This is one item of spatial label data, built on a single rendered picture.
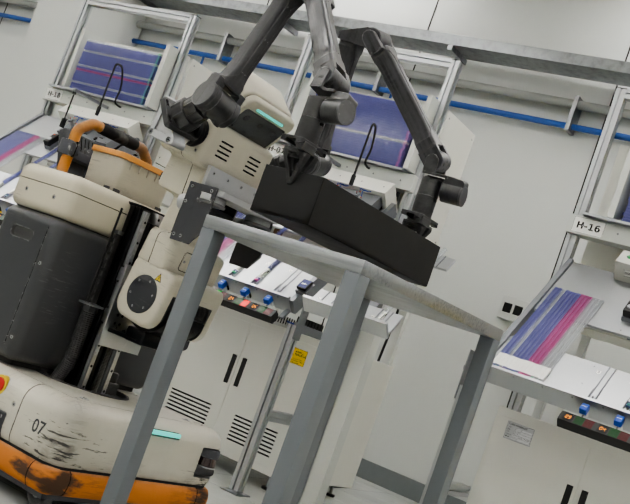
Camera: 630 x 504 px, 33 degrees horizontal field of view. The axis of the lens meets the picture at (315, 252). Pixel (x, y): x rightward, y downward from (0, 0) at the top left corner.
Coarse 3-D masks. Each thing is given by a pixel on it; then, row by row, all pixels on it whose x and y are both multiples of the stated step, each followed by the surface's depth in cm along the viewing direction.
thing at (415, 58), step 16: (416, 64) 446; (432, 64) 438; (448, 64) 434; (304, 96) 457; (432, 96) 426; (432, 112) 429; (368, 160) 434; (416, 160) 428; (288, 320) 440; (304, 320) 382; (320, 336) 433; (272, 416) 384; (288, 416) 391; (240, 496) 374
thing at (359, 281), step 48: (240, 240) 238; (288, 240) 222; (192, 288) 233; (384, 288) 225; (336, 336) 209; (480, 336) 265; (144, 384) 233; (336, 384) 286; (480, 384) 262; (144, 432) 232; (288, 432) 209; (288, 480) 207; (432, 480) 261
